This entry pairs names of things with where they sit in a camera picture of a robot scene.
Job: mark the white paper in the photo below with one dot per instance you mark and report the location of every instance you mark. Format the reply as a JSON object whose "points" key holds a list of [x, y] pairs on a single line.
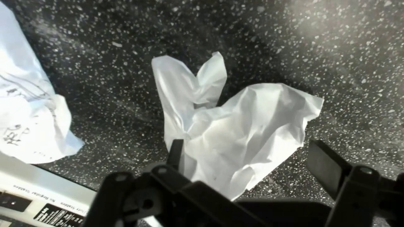
{"points": [[29, 108], [235, 134]]}

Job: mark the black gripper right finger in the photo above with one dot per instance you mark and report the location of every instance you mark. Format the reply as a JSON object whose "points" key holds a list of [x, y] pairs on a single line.
{"points": [[357, 197]]}

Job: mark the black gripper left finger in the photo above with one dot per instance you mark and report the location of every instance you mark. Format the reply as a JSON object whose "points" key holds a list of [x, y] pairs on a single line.
{"points": [[139, 202]]}

